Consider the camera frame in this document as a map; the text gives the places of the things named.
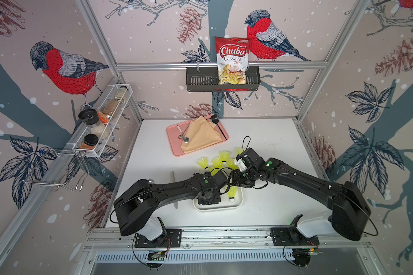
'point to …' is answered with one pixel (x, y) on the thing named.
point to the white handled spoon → (186, 139)
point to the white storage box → (225, 204)
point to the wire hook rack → (68, 169)
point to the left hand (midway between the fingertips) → (218, 198)
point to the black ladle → (215, 119)
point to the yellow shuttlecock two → (225, 156)
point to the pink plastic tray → (176, 133)
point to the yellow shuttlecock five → (203, 162)
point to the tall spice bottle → (110, 110)
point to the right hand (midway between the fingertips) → (230, 182)
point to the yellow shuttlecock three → (217, 163)
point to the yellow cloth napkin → (201, 133)
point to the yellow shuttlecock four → (232, 193)
